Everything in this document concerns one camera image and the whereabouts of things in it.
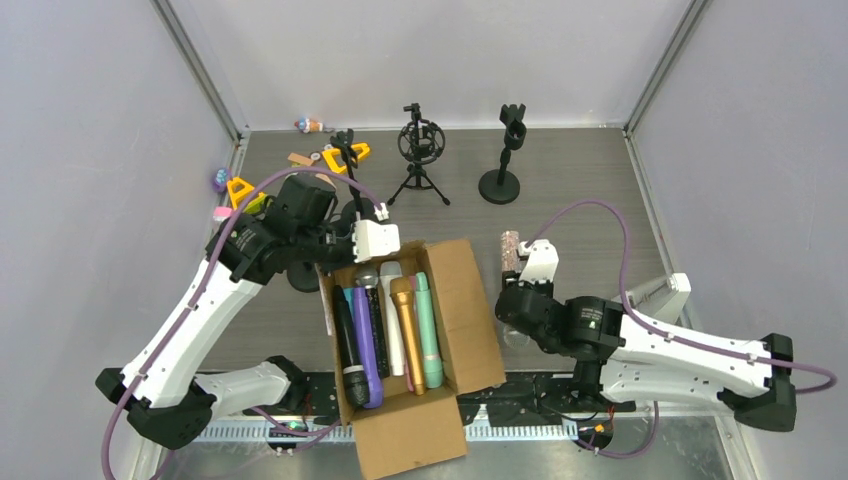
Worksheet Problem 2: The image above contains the glitter microphone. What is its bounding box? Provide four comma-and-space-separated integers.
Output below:
500, 230, 530, 350

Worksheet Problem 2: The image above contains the black sparkle grille microphone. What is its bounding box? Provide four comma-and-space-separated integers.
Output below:
355, 265, 391, 379

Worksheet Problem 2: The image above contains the black mic stand round base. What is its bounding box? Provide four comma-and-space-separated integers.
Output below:
330, 129, 378, 239

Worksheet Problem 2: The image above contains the teal microphone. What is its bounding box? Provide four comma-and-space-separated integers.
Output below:
415, 272, 444, 389

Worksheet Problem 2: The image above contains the gold microphone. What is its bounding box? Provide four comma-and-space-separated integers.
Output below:
391, 276, 427, 396

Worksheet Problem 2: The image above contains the black mic stand wide clip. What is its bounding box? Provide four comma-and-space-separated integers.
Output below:
478, 104, 527, 205

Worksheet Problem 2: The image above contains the purple microphone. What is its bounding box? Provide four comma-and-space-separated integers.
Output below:
352, 287, 384, 409

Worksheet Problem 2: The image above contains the black tripod shock mount stand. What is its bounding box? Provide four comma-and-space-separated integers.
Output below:
387, 102, 451, 206

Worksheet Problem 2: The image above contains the cardboard box with label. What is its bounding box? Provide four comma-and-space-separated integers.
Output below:
331, 238, 505, 479

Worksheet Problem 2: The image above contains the black mic stand front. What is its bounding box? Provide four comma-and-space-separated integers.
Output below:
286, 262, 320, 293

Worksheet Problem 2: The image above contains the pink microphone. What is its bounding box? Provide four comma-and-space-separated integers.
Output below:
402, 276, 415, 393

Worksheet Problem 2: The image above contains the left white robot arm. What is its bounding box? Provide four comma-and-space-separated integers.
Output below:
95, 167, 353, 450

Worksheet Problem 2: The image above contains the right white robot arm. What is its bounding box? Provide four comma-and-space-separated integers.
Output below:
495, 283, 797, 432

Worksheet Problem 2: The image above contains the yellow green triangle block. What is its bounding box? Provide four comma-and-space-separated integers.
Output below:
226, 177, 267, 214

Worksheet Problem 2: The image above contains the pink plastic holder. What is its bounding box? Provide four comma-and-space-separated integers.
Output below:
212, 206, 233, 223

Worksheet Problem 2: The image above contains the blue toy microphone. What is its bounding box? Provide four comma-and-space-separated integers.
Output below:
343, 287, 355, 317

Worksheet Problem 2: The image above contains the orange wooden block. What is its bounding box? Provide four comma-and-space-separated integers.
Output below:
287, 153, 315, 167

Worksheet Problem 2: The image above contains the yellow triangle toy block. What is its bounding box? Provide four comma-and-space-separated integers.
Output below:
321, 142, 371, 174

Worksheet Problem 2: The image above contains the white microphone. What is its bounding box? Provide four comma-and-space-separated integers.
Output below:
379, 261, 405, 376

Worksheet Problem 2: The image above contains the small colourful toy figure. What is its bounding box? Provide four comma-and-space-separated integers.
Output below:
293, 118, 326, 134

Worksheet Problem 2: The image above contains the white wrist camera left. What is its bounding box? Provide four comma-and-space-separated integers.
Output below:
351, 202, 401, 263

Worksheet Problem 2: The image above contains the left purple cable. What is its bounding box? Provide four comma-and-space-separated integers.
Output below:
99, 166, 391, 480

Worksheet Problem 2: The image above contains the purple cable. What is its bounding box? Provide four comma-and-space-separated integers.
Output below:
526, 198, 839, 462
99, 166, 391, 480

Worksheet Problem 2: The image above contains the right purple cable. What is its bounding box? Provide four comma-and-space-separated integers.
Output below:
526, 198, 839, 462

